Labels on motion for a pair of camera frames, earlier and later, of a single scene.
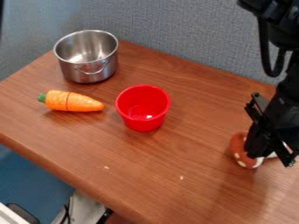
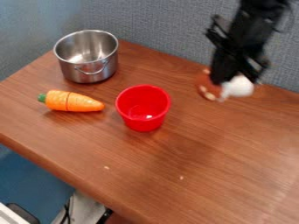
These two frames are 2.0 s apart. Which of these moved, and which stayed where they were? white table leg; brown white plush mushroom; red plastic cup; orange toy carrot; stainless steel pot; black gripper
Moved: brown white plush mushroom; black gripper
Stayed: orange toy carrot; red plastic cup; white table leg; stainless steel pot
